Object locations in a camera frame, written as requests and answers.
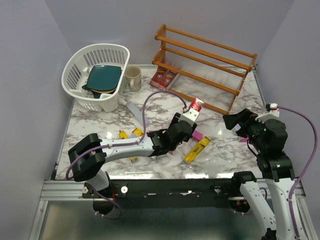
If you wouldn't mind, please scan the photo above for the yellow Curaprox box right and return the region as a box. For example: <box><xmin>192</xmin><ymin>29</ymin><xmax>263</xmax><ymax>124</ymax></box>
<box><xmin>184</xmin><ymin>136</ymin><xmax>211</xmax><ymax>163</ymax></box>

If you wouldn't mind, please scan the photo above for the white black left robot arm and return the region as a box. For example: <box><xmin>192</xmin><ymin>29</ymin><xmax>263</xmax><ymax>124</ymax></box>
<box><xmin>66</xmin><ymin>109</ymin><xmax>200</xmax><ymax>198</ymax></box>

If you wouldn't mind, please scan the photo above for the red 3D toothpaste box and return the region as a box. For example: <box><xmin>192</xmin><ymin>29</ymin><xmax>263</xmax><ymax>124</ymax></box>
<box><xmin>160</xmin><ymin>70</ymin><xmax>180</xmax><ymax>91</ymax></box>

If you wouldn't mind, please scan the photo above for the pink Curaprox box near rack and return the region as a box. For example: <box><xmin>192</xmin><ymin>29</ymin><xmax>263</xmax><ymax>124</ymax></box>
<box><xmin>192</xmin><ymin>130</ymin><xmax>204</xmax><ymax>142</ymax></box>

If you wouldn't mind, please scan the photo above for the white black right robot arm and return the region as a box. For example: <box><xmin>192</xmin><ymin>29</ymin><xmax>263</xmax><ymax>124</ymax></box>
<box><xmin>223</xmin><ymin>103</ymin><xmax>308</xmax><ymax>240</ymax></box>

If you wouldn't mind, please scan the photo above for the yellow curaprox box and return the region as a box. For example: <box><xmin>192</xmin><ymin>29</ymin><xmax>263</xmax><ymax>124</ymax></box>
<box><xmin>118</xmin><ymin>130</ymin><xmax>138</xmax><ymax>163</ymax></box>
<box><xmin>184</xmin><ymin>136</ymin><xmax>211</xmax><ymax>163</ymax></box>
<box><xmin>132</xmin><ymin>128</ymin><xmax>144</xmax><ymax>137</ymax></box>

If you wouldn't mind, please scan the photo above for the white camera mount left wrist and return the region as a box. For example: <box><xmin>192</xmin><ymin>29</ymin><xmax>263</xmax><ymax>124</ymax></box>
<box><xmin>179</xmin><ymin>108</ymin><xmax>200</xmax><ymax>126</ymax></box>

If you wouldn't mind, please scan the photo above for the teal square plate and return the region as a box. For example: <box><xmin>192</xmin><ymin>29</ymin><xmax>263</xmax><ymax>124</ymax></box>
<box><xmin>86</xmin><ymin>65</ymin><xmax>122</xmax><ymax>91</ymax></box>

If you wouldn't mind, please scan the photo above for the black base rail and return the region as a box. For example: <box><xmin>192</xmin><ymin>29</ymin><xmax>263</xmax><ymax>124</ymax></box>
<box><xmin>82</xmin><ymin>178</ymin><xmax>251</xmax><ymax>210</ymax></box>

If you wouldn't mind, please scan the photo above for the white camera mount wrist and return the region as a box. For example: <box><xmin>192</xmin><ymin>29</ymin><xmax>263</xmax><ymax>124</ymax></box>
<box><xmin>179</xmin><ymin>108</ymin><xmax>200</xmax><ymax>126</ymax></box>
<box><xmin>255</xmin><ymin>103</ymin><xmax>280</xmax><ymax>123</ymax></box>

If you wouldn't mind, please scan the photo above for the beige ceramic mug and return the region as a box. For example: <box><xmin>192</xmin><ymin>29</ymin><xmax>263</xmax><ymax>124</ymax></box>
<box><xmin>124</xmin><ymin>65</ymin><xmax>142</xmax><ymax>92</ymax></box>

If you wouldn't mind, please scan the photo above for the pink Curaprox box far right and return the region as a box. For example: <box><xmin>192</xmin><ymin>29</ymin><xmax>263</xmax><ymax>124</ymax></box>
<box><xmin>238</xmin><ymin>136</ymin><xmax>248</xmax><ymax>143</ymax></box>

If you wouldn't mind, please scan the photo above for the yellow Curaprox box far left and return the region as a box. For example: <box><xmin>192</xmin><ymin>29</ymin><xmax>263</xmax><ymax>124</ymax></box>
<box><xmin>118</xmin><ymin>130</ymin><xmax>138</xmax><ymax>163</ymax></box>

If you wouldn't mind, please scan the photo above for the white plastic dish basket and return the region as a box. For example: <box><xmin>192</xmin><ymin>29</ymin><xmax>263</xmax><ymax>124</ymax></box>
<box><xmin>61</xmin><ymin>43</ymin><xmax>130</xmax><ymax>112</ymax></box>

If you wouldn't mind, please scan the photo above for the silver toothpaste box near basket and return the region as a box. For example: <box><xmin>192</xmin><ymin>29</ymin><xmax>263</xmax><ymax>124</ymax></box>
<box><xmin>125</xmin><ymin>101</ymin><xmax>150</xmax><ymax>127</ymax></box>

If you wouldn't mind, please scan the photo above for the pink Curaprox box centre left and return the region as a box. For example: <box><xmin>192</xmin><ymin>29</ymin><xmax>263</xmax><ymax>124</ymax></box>
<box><xmin>147</xmin><ymin>130</ymin><xmax>175</xmax><ymax>157</ymax></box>

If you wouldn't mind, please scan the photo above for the orange wooden shelf rack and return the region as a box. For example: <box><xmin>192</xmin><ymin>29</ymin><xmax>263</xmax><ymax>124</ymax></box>
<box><xmin>152</xmin><ymin>24</ymin><xmax>258</xmax><ymax>114</ymax></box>

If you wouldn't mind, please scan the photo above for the red Muesrgtei toothpaste box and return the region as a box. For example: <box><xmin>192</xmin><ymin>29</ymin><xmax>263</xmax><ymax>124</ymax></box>
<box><xmin>189</xmin><ymin>97</ymin><xmax>204</xmax><ymax>112</ymax></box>

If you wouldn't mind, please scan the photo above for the silver toothpaste box left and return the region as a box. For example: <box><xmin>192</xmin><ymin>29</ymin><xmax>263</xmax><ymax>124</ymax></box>
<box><xmin>128</xmin><ymin>133</ymin><xmax>143</xmax><ymax>141</ymax></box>

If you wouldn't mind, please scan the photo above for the yellow Curaprox box centre left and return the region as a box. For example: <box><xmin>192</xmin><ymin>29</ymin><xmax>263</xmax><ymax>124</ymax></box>
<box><xmin>132</xmin><ymin>128</ymin><xmax>144</xmax><ymax>137</ymax></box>

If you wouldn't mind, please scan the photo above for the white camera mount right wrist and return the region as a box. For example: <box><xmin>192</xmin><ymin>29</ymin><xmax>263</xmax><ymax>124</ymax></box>
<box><xmin>255</xmin><ymin>103</ymin><xmax>280</xmax><ymax>123</ymax></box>

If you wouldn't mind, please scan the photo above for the aluminium frame rail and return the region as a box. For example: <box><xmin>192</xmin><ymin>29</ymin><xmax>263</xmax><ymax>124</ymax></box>
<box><xmin>27</xmin><ymin>176</ymin><xmax>311</xmax><ymax>240</ymax></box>

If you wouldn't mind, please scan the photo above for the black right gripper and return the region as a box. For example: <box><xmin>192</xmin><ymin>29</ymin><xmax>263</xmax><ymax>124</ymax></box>
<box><xmin>223</xmin><ymin>106</ymin><xmax>267</xmax><ymax>152</ymax></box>

